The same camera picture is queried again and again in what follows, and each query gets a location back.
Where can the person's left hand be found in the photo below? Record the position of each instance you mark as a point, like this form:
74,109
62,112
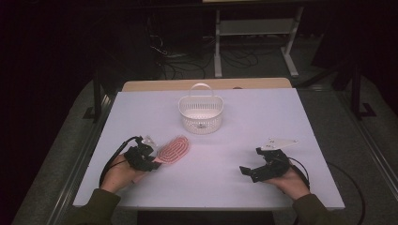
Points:
119,178

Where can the white metal stand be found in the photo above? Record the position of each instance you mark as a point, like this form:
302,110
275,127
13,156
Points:
256,27

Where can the white board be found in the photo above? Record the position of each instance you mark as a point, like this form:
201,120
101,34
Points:
219,184

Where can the black stand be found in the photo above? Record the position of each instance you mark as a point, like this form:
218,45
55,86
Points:
97,93
356,93

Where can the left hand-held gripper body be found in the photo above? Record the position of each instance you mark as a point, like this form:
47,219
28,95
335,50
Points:
139,156

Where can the pink hairbrush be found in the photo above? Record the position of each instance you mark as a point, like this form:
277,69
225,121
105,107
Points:
175,148

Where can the white plastic basket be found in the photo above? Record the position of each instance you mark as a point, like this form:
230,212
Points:
202,123

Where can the person's right hand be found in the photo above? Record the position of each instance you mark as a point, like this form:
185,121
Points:
292,184

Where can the wooden table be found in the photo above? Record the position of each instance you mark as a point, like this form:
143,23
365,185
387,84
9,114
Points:
150,85

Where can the metal rail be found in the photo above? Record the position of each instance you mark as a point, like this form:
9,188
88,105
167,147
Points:
78,168
372,146

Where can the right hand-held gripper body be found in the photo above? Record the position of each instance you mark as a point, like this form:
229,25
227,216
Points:
272,167

